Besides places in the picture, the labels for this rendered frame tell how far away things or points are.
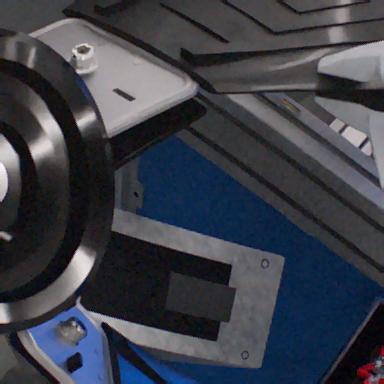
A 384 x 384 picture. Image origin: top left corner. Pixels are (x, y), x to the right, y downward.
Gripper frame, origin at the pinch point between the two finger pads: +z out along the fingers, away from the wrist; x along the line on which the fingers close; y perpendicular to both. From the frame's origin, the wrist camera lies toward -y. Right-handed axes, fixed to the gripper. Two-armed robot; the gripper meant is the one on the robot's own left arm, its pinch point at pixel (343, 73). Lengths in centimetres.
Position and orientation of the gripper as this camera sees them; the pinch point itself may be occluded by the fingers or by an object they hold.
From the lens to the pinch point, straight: 58.1
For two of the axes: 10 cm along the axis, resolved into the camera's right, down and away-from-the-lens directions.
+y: -1.4, 7.4, -6.5
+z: -9.9, -1.5, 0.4
